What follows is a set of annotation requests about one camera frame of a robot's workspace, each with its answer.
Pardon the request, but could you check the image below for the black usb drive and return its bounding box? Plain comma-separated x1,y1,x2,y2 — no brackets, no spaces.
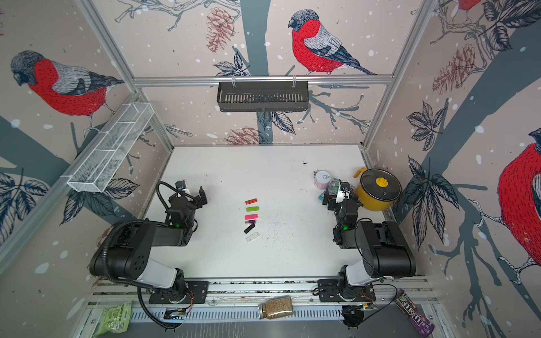
244,223,255,234

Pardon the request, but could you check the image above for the black wire basket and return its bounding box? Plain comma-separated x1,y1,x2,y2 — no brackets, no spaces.
217,81,309,113

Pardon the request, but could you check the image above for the pink usb drive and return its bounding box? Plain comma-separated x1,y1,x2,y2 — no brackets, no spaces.
245,214,259,221

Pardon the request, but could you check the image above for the glass jar with grains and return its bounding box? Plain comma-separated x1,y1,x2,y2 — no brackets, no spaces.
258,297,294,320

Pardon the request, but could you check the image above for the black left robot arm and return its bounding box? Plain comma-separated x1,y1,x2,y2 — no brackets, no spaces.
89,180,209,331

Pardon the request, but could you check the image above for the yellow toy pot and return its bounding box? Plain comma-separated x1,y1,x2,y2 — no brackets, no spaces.
354,168,402,212

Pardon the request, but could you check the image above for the green candy packet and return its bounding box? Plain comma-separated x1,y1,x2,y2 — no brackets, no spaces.
318,178,356,204

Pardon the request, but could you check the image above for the white wire shelf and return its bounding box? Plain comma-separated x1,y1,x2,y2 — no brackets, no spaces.
67,102,154,192

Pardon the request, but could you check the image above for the clear white usb drive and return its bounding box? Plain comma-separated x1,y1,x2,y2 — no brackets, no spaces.
246,232,259,243

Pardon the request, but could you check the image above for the purple candy bar pack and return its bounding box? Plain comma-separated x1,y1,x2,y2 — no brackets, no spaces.
394,289,435,338

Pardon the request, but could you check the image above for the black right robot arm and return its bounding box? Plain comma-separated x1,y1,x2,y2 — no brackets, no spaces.
313,180,416,303

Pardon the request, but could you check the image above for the green snack bag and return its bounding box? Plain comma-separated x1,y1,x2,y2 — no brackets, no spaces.
94,301,132,337

